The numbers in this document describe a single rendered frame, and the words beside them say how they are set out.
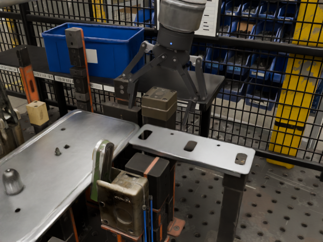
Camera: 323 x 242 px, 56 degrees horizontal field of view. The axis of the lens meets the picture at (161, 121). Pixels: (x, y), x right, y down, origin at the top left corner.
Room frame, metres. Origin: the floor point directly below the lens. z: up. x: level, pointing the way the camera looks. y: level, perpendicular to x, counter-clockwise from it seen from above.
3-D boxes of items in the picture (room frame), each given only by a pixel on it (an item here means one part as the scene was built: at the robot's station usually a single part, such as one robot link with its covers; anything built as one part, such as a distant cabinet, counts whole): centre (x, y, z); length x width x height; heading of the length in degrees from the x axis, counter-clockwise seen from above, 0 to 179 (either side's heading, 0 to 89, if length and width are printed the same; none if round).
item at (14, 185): (0.45, 0.29, 1.02); 0.03 x 0.03 x 0.07
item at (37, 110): (0.69, 0.32, 0.88); 0.04 x 0.04 x 0.36; 66
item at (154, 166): (0.55, 0.03, 0.84); 0.11 x 0.10 x 0.28; 66
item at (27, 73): (0.72, 0.34, 0.95); 0.03 x 0.01 x 0.50; 156
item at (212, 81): (1.04, 0.24, 1.01); 0.90 x 0.22 x 0.03; 66
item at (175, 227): (0.62, -0.01, 0.84); 0.11 x 0.06 x 0.29; 66
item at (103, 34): (1.03, 0.23, 1.10); 0.30 x 0.17 x 0.13; 74
